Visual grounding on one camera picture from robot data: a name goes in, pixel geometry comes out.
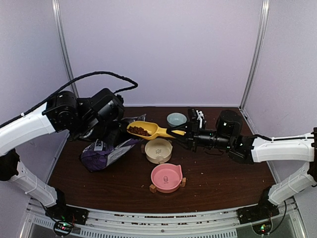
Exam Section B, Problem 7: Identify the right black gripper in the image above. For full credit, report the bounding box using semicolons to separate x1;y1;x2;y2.
166;119;233;153

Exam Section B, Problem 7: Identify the yellow plastic scoop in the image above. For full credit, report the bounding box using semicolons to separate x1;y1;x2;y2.
127;121;172;140

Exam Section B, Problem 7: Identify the purple puppy food bag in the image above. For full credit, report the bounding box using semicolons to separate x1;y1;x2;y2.
79;114;146;172

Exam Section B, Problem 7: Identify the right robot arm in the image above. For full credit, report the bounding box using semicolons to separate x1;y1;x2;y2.
166;109;317;219

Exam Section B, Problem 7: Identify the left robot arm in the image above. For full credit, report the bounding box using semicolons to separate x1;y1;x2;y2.
0;88;124;220

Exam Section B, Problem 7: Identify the cream pet bowl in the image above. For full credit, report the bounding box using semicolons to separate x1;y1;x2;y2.
141;138;173;164

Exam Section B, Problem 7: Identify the pink pet bowl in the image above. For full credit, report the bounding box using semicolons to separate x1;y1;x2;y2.
149;163;187;193

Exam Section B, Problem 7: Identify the light blue ceramic bowl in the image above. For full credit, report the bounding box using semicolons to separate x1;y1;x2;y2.
166;112;187;127

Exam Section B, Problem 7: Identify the brown kibble in scoop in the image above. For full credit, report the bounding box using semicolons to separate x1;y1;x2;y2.
127;126;151;137

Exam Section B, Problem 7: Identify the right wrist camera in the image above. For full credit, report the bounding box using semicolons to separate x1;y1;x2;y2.
188;108;206;129

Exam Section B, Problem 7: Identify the left black cable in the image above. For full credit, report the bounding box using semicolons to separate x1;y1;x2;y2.
0;71;139;124

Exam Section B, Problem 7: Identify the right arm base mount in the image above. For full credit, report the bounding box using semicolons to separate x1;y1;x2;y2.
236;188;280;236

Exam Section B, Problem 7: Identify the aluminium front rail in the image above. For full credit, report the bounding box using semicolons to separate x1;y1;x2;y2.
18;198;308;238

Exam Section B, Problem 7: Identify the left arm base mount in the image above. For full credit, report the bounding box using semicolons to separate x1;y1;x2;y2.
42;188;89;238

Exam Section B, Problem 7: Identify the right aluminium frame post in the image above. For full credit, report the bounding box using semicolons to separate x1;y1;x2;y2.
239;0;270;111

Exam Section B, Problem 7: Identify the aluminium frame post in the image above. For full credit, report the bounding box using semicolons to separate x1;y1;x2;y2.
239;0;270;111
52;0;83;111

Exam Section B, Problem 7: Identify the left aluminium frame post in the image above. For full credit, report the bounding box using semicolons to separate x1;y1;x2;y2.
52;0;83;111

